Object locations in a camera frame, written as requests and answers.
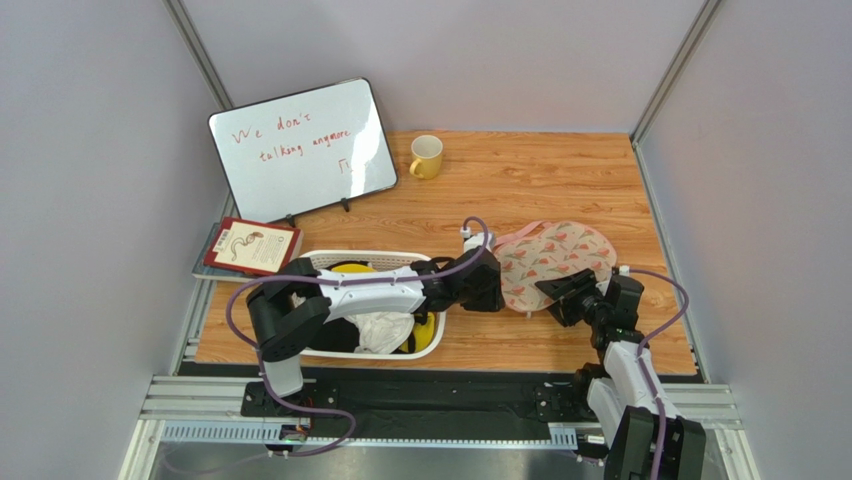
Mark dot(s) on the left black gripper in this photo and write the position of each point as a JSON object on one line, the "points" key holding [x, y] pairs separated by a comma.
{"points": [[493, 300]]}

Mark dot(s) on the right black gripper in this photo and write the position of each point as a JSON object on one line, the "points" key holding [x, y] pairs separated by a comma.
{"points": [[568, 301]]}

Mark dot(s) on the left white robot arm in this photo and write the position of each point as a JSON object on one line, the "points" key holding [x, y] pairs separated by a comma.
{"points": [[288, 311]]}

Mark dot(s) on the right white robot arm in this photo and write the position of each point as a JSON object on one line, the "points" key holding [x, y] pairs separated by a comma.
{"points": [[646, 434]]}

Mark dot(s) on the yellow bra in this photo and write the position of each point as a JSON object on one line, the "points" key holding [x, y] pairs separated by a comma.
{"points": [[421, 335]]}

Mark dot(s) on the black bra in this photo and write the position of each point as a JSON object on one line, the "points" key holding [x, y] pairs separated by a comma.
{"points": [[339, 335]]}

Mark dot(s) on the white plastic laundry basket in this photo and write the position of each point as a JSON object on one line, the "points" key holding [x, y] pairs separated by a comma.
{"points": [[380, 261]]}

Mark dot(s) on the yellow ceramic mug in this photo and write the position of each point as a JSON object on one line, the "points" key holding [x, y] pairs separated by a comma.
{"points": [[427, 157]]}

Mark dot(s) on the white dry-erase board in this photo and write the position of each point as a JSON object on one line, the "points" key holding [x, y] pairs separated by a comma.
{"points": [[297, 153]]}

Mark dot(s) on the red cover book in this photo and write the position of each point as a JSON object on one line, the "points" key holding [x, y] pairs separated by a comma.
{"points": [[255, 248]]}

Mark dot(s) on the grey book underneath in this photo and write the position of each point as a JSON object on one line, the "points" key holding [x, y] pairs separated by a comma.
{"points": [[204, 272]]}

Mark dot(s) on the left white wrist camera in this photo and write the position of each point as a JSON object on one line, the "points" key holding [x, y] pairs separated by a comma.
{"points": [[474, 241]]}

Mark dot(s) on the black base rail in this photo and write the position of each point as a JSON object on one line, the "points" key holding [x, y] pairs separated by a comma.
{"points": [[445, 405]]}

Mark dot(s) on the aluminium frame rails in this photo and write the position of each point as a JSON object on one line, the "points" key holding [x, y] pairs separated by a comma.
{"points": [[237, 410]]}

